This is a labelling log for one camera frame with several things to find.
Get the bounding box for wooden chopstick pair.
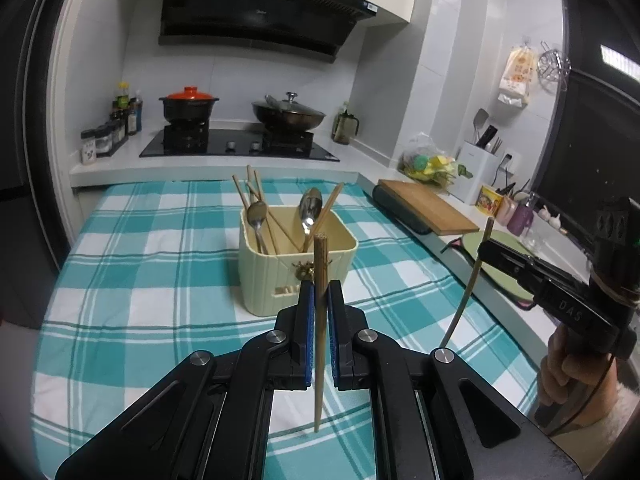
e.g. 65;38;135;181
439;217;495;348
245;180;302;250

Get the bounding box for wooden chopstick crossing spoon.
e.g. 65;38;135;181
314;234;329;432

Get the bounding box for small steel spoon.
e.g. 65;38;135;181
246;200;269;255

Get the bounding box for large steel spoon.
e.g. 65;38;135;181
298;188;323;235

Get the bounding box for person's right hand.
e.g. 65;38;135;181
537;325;639;428

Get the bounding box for purple cup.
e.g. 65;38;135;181
506;200;534;236

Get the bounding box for yellow printed tin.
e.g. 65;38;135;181
475;185;504;217

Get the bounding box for wooden cutting board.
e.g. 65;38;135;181
372;180;480;236

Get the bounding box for white knife block holder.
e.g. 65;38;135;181
447;107;504;206

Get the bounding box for teal plaid tablecloth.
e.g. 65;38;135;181
32;181;537;479

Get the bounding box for bag of sponges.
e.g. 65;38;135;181
399;132;474;188

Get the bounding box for cream utensil holder box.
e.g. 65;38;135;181
238;206;359;316

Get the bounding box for hanging plastic bag pack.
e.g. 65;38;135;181
497;44;537;108

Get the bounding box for black gas cooktop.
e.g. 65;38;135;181
140;126;338;162

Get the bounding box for wok with glass lid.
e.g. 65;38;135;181
252;92;326;131

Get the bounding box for black pot orange lid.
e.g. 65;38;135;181
160;86;219;125

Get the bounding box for sauce bottles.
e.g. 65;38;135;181
111;81;143;136

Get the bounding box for black range hood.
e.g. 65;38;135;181
158;0;370;63

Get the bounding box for hanging wire steamer rack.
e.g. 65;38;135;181
536;41;572;92

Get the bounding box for glass jug with handle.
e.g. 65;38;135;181
331;102;360;145

